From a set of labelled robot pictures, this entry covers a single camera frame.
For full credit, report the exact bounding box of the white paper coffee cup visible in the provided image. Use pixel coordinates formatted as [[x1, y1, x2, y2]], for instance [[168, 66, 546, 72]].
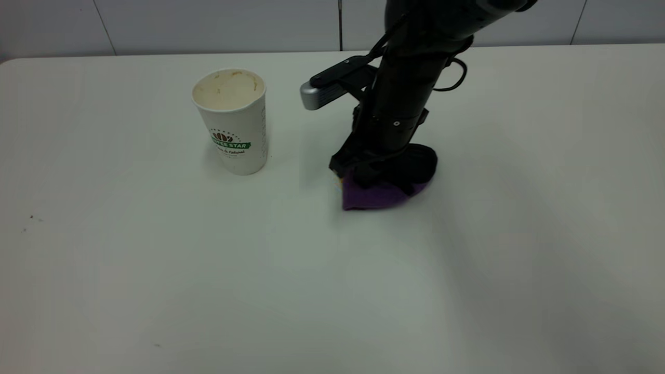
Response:
[[192, 69, 268, 176]]

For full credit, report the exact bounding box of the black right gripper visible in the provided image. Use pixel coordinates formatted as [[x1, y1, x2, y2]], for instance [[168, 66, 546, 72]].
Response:
[[329, 104, 431, 197]]

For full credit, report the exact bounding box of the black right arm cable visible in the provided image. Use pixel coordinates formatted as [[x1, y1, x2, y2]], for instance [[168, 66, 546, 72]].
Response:
[[366, 15, 469, 94]]

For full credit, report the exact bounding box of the purple cloth with black trim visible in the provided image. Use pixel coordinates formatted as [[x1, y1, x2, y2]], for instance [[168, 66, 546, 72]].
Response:
[[339, 144, 438, 211]]

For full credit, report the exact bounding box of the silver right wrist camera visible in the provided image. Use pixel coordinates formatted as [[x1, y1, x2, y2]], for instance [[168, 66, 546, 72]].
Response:
[[300, 54, 381, 111]]

